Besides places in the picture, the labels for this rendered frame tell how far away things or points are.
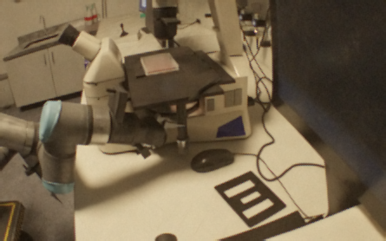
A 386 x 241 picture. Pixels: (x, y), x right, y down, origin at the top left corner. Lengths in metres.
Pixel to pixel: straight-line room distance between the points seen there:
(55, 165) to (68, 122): 0.10
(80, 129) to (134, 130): 0.14
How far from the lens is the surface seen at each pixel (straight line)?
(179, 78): 0.70
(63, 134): 0.56
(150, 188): 0.69
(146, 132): 0.64
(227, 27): 0.80
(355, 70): 0.21
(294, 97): 0.29
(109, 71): 0.69
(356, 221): 0.24
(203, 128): 0.79
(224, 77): 0.75
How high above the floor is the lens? 1.23
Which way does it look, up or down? 32 degrees down
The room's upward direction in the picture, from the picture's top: 3 degrees counter-clockwise
